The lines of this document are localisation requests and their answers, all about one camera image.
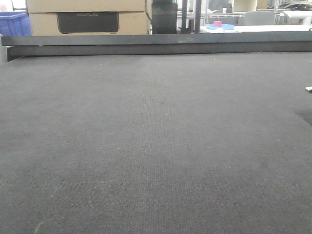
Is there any upper cardboard box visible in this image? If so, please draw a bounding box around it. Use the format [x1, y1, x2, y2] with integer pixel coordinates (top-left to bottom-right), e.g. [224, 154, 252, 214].
[26, 0, 151, 13]

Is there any white background table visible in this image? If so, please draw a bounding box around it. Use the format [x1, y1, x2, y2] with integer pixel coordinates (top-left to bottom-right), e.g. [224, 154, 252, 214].
[200, 24, 312, 33]

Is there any light blue tray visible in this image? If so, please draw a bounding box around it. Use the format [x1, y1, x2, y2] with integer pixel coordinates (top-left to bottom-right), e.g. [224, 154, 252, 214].
[205, 24, 235, 30]

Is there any black conveyor side rail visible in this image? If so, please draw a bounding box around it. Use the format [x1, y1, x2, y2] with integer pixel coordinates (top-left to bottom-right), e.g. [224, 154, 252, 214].
[0, 30, 312, 60]

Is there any cardboard box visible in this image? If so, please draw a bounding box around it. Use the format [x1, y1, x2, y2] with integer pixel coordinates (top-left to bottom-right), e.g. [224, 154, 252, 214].
[29, 12, 150, 36]
[26, 0, 151, 13]

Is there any blue plastic crate background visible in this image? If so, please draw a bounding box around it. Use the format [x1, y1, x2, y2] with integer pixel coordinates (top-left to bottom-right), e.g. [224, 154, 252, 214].
[0, 11, 32, 37]

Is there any black cylindrical bin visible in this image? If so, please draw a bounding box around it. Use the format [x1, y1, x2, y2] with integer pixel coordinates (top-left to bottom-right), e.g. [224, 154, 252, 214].
[151, 0, 178, 34]

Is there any lower cardboard box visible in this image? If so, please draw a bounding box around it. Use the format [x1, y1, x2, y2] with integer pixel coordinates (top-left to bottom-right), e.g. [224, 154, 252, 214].
[29, 12, 150, 36]

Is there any black conveyor belt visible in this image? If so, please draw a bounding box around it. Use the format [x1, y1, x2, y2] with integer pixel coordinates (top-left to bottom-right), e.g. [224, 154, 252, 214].
[0, 53, 312, 234]

